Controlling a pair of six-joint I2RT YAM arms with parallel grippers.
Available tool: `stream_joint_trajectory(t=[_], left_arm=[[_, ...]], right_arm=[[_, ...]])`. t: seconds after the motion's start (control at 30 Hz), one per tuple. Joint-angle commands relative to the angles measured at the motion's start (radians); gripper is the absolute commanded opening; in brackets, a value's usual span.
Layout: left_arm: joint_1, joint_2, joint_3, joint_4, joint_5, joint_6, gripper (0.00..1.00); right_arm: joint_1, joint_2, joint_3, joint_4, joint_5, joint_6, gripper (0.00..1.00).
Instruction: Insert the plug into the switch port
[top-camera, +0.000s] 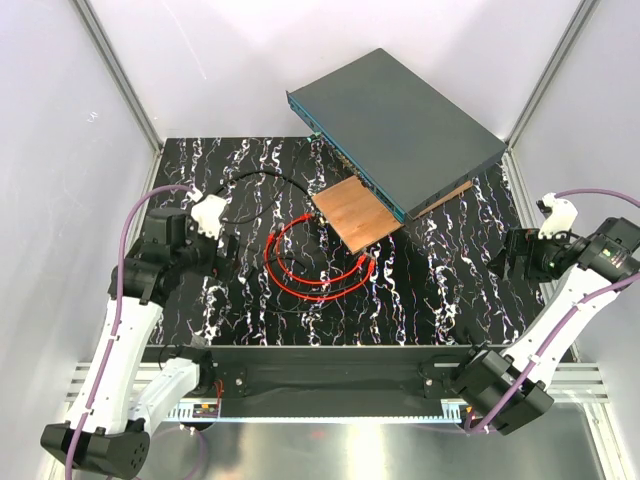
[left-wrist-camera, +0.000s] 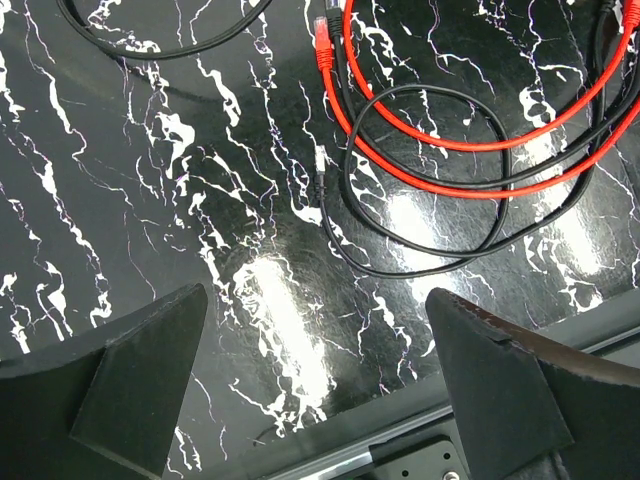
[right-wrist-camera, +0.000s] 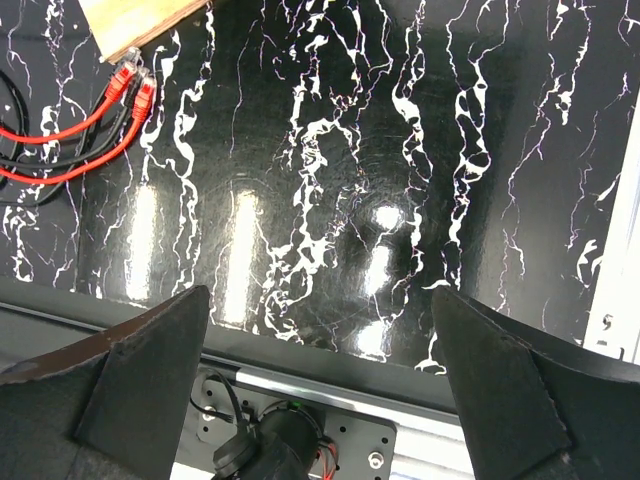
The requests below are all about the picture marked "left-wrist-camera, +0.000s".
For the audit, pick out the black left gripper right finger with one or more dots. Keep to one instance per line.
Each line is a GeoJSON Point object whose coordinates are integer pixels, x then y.
{"type": "Point", "coordinates": [528, 407]}

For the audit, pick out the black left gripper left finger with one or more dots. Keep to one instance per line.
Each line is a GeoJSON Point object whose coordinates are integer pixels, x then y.
{"type": "Point", "coordinates": [104, 404]}

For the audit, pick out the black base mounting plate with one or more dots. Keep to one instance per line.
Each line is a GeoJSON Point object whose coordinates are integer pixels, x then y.
{"type": "Point", "coordinates": [428, 452]}

